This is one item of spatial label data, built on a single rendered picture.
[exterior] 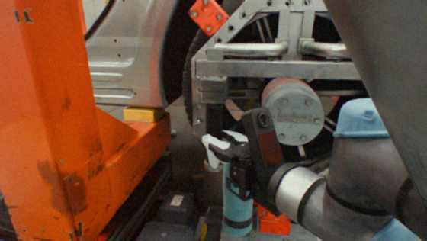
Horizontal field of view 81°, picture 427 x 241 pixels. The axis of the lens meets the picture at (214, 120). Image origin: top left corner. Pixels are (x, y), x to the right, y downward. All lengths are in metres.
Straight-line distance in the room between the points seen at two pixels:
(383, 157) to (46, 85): 0.54
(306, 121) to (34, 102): 0.55
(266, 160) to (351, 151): 0.15
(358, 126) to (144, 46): 0.84
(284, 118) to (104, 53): 0.78
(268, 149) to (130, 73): 0.74
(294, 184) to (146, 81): 0.77
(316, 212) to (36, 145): 0.52
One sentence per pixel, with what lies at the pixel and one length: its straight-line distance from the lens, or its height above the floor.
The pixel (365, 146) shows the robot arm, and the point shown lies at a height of 0.93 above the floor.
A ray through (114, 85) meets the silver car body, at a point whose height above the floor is 0.83.
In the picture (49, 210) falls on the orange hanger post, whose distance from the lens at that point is 0.69.
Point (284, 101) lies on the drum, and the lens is 0.56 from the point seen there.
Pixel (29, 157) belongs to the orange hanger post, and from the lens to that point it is 0.64.
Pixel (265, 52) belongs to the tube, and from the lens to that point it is 0.51.
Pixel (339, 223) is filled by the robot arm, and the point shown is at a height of 0.83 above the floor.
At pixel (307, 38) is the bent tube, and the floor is 1.02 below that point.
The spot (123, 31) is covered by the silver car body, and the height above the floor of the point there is 1.03.
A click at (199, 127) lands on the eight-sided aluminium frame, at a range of 0.76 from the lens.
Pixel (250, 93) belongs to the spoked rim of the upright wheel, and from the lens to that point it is 0.82.
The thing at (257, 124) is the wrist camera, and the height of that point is 0.90.
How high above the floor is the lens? 1.04
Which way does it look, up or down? 20 degrees down
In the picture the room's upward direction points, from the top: straight up
